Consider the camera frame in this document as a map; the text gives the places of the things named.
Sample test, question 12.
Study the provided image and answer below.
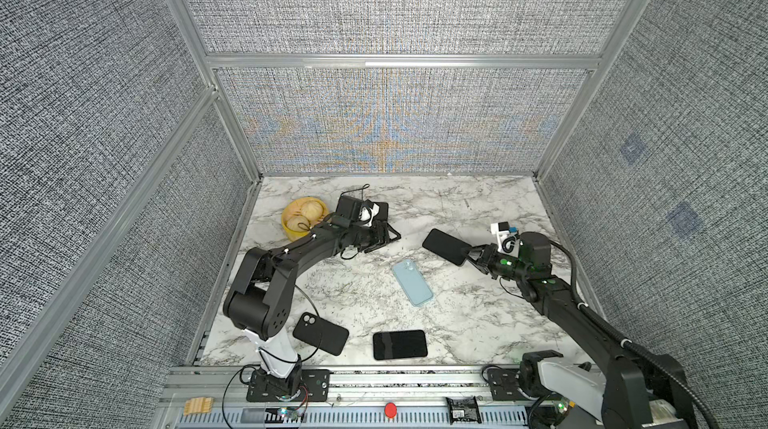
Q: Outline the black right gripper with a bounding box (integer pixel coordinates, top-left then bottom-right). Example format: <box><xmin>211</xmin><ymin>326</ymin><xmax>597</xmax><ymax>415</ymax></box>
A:
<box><xmin>461</xmin><ymin>244</ymin><xmax>531</xmax><ymax>285</ymax></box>

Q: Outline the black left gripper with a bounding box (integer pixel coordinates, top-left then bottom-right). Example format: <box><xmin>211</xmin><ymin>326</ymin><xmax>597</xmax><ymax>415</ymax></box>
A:
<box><xmin>348</xmin><ymin>221</ymin><xmax>400</xmax><ymax>253</ymax></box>

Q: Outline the black phone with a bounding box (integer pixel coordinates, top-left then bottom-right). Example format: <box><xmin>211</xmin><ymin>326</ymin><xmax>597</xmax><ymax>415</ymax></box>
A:
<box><xmin>422</xmin><ymin>229</ymin><xmax>473</xmax><ymax>266</ymax></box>
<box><xmin>372</xmin><ymin>330</ymin><xmax>428</xmax><ymax>361</ymax></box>

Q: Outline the light blue phone case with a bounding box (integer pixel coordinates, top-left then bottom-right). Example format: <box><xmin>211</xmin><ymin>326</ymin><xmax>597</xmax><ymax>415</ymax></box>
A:
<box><xmin>392</xmin><ymin>259</ymin><xmax>434</xmax><ymax>307</ymax></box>

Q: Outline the black phone case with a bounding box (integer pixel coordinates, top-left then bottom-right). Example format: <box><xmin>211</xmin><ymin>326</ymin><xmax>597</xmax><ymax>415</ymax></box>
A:
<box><xmin>293</xmin><ymin>312</ymin><xmax>349</xmax><ymax>356</ymax></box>
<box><xmin>371</xmin><ymin>201</ymin><xmax>389</xmax><ymax>221</ymax></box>

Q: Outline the black phone front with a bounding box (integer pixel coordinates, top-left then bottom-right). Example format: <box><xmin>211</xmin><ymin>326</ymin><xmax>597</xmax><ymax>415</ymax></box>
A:
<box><xmin>372</xmin><ymin>330</ymin><xmax>428</xmax><ymax>361</ymax></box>

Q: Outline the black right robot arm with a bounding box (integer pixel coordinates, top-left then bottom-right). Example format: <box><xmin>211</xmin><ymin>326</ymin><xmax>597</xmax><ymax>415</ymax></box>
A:
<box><xmin>459</xmin><ymin>232</ymin><xmax>717</xmax><ymax>428</ymax></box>

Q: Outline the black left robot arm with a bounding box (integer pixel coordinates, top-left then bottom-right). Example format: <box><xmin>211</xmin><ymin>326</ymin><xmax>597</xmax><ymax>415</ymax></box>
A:
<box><xmin>222</xmin><ymin>220</ymin><xmax>402</xmax><ymax>382</ymax></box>

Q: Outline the yellow bamboo steamer basket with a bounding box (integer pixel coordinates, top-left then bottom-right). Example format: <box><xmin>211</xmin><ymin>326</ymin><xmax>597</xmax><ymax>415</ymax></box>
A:
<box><xmin>281</xmin><ymin>197</ymin><xmax>330</xmax><ymax>241</ymax></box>

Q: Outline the small black electronics box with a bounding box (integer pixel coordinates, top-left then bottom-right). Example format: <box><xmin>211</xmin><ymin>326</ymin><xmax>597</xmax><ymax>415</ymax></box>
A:
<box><xmin>445</xmin><ymin>397</ymin><xmax>482</xmax><ymax>425</ymax></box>

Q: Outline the red emergency button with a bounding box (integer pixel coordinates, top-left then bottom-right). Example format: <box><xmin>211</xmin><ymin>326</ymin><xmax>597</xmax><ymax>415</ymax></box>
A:
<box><xmin>385</xmin><ymin>403</ymin><xmax>398</xmax><ymax>419</ymax></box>

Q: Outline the wooden clips stack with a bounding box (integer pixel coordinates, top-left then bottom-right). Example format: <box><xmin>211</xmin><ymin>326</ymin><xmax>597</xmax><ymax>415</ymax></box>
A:
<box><xmin>183</xmin><ymin>397</ymin><xmax>214</xmax><ymax>417</ymax></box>

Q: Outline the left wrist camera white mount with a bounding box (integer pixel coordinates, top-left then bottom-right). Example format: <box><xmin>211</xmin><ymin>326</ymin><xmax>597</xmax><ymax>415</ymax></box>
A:
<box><xmin>332</xmin><ymin>193</ymin><xmax>373</xmax><ymax>228</ymax></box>

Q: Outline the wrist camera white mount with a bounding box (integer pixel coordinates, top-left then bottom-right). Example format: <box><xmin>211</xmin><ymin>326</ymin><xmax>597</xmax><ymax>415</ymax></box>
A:
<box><xmin>490</xmin><ymin>222</ymin><xmax>519</xmax><ymax>254</ymax></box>
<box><xmin>332</xmin><ymin>193</ymin><xmax>373</xmax><ymax>228</ymax></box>

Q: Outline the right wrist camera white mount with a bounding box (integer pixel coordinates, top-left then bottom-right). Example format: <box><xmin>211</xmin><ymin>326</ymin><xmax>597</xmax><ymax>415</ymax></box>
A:
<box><xmin>490</xmin><ymin>222</ymin><xmax>519</xmax><ymax>254</ymax></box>

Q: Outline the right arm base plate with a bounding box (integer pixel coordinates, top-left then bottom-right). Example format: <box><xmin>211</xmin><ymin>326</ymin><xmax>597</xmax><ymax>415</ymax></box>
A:
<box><xmin>482</xmin><ymin>366</ymin><xmax>536</xmax><ymax>402</ymax></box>

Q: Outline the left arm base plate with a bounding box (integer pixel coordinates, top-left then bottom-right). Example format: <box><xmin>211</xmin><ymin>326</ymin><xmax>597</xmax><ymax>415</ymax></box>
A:
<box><xmin>246</xmin><ymin>369</ymin><xmax>331</xmax><ymax>403</ymax></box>

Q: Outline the aluminium front rail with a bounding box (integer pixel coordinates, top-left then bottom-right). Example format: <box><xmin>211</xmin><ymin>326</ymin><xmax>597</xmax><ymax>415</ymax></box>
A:
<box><xmin>149</xmin><ymin>364</ymin><xmax>673</xmax><ymax>429</ymax></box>

